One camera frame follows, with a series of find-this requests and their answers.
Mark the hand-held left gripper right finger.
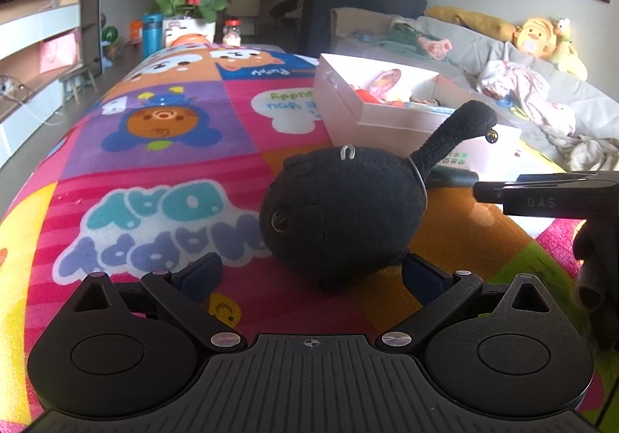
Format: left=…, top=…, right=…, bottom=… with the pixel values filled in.
left=380, top=253, right=552, bottom=349

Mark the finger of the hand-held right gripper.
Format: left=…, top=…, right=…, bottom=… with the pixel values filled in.
left=473, top=180, right=506, bottom=207
left=430, top=171, right=480, bottom=187

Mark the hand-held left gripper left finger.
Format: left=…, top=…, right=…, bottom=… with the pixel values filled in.
left=72, top=252, right=245, bottom=349

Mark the white storage box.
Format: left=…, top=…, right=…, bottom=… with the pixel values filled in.
left=313, top=53, right=523, bottom=173

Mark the black plush cat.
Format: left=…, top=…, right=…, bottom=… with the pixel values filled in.
left=258, top=100, right=499, bottom=291

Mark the pink round toy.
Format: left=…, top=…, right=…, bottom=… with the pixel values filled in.
left=370, top=68, right=404, bottom=100

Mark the red toy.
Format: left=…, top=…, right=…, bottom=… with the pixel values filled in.
left=349, top=84, right=388, bottom=104

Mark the person's right hand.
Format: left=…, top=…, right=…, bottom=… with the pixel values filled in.
left=573, top=220, right=619, bottom=347

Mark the beige blanket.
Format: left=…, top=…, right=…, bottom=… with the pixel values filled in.
left=542, top=123, right=619, bottom=173

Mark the white pink garment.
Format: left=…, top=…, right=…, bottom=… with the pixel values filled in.
left=476, top=60, right=577, bottom=135

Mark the colourful cartoon play mat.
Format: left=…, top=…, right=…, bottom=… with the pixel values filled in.
left=0, top=45, right=619, bottom=433

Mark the pink patterned garment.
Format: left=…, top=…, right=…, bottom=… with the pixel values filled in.
left=417, top=35, right=454, bottom=60

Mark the grey sofa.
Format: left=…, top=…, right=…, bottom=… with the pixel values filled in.
left=330, top=6, right=619, bottom=173

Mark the pale yellow plush toy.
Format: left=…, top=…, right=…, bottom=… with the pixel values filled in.
left=551, top=16, right=589, bottom=81

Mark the green cloth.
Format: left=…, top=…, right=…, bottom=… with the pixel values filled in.
left=387, top=22, right=429, bottom=57

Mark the yellow pillow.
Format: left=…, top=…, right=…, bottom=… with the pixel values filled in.
left=426, top=6, right=518, bottom=43

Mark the orange plush toy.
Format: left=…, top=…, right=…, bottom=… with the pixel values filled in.
left=513, top=17, right=558, bottom=62

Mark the dark blue cabinet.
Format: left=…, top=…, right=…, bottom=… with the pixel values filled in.
left=297, top=0, right=429, bottom=57

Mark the small wooden stool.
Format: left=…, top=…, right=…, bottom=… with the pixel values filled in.
left=59, top=64, right=100, bottom=105

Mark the orange round toy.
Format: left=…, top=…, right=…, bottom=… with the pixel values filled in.
left=169, top=32, right=212, bottom=47

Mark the blue water bottle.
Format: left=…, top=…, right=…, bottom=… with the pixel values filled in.
left=142, top=14, right=164, bottom=58

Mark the pink paper bag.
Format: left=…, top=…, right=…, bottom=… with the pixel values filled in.
left=39, top=31, right=79, bottom=74

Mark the beige dining chair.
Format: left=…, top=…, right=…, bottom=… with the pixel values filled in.
left=228, top=0, right=262, bottom=35

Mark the white wooden television cabinet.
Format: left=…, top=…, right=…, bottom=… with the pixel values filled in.
left=0, top=0, right=104, bottom=173

